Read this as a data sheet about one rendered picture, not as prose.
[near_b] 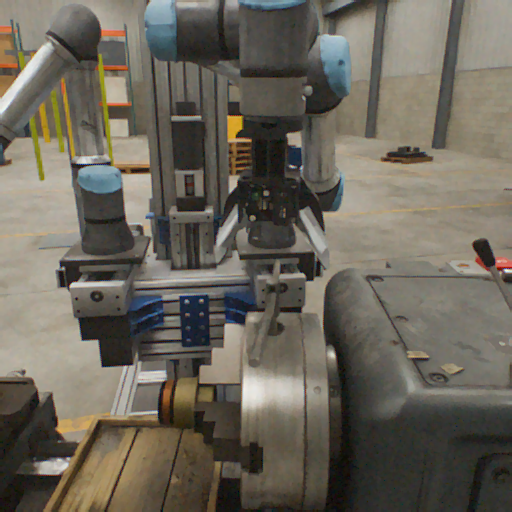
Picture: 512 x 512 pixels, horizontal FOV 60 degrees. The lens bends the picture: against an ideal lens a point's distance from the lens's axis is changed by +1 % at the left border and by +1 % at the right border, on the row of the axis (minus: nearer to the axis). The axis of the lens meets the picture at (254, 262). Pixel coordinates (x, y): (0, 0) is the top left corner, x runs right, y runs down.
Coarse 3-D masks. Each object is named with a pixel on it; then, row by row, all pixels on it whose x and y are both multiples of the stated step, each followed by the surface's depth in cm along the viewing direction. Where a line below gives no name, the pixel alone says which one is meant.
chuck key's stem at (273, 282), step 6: (270, 282) 66; (276, 282) 66; (270, 288) 66; (276, 288) 66; (276, 294) 66; (276, 300) 67; (276, 306) 67; (276, 312) 68; (276, 318) 69; (276, 324) 70; (270, 330) 70; (276, 330) 70
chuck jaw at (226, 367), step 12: (228, 324) 80; (240, 324) 80; (228, 336) 79; (240, 336) 79; (216, 348) 78; (228, 348) 78; (240, 348) 78; (216, 360) 78; (228, 360) 78; (240, 360) 78; (204, 372) 77; (216, 372) 77; (228, 372) 77; (240, 372) 77; (216, 384) 80; (228, 384) 79; (240, 384) 77
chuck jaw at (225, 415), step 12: (204, 408) 71; (216, 408) 71; (228, 408) 71; (204, 420) 68; (216, 420) 68; (228, 420) 68; (204, 432) 68; (216, 432) 65; (228, 432) 65; (216, 444) 64; (228, 444) 63; (252, 444) 62; (216, 456) 64; (228, 456) 64; (240, 456) 62; (252, 456) 62; (240, 468) 62; (252, 468) 62
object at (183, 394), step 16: (176, 384) 76; (192, 384) 75; (208, 384) 77; (160, 400) 74; (176, 400) 73; (192, 400) 73; (208, 400) 74; (160, 416) 74; (176, 416) 73; (192, 416) 73
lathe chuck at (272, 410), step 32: (256, 320) 72; (288, 320) 72; (288, 352) 66; (256, 384) 63; (288, 384) 63; (256, 416) 61; (288, 416) 61; (288, 448) 61; (256, 480) 62; (288, 480) 62
